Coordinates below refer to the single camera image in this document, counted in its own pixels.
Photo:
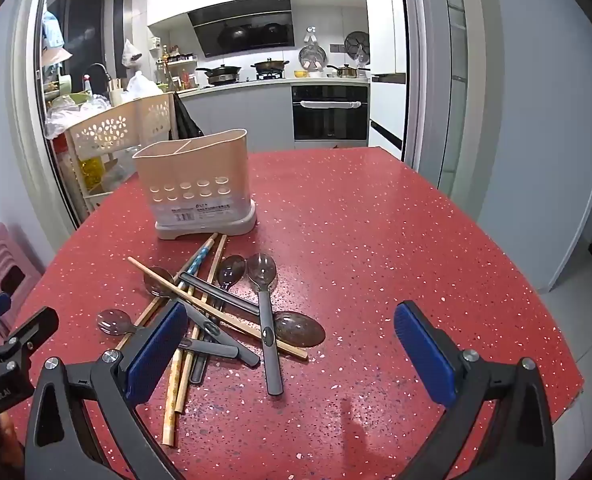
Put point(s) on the round steel steamer rack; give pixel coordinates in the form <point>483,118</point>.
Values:
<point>312,57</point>

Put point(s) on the beige plastic utensil holder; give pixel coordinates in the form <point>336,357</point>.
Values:
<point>191,170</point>

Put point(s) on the white tall cabinet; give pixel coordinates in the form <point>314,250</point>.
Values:
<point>385,35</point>

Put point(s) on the yellow cooking oil bottle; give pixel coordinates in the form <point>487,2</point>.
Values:
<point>92,172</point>

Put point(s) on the steel pot with lid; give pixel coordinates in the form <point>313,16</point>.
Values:
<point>347,71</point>

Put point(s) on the white plastic bag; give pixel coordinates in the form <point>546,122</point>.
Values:
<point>131,52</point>

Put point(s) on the blue patterned wooden chopstick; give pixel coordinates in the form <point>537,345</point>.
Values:
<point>201,257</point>

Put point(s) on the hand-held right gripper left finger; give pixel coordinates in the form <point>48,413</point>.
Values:
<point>156,350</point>

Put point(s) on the grey sliding door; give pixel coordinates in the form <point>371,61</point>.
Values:
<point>450,85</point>

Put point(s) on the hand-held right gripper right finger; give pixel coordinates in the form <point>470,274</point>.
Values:
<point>423,355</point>

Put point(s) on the black kitchen faucet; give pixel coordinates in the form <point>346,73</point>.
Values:
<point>98,72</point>

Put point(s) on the black wok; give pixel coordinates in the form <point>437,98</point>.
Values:
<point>221,71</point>

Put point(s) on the yellow bowl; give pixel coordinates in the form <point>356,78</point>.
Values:
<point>301,74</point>

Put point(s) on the spray bottle with red cap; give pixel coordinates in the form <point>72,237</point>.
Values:
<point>87,85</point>

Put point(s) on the pile of clear plastic bags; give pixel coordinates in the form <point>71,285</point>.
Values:
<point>76,115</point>

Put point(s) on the black built-in oven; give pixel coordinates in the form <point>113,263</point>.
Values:
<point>331,112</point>

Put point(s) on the round dark wall rack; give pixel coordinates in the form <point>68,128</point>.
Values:
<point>356,44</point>

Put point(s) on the dark pan with lid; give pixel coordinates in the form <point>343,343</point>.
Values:
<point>270,66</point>

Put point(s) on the black cloth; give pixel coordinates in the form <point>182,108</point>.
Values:
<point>186,120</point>

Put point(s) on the black range hood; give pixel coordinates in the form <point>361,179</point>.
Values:
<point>246,22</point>

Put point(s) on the beige lattice basket cart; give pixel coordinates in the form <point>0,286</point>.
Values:
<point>106,127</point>

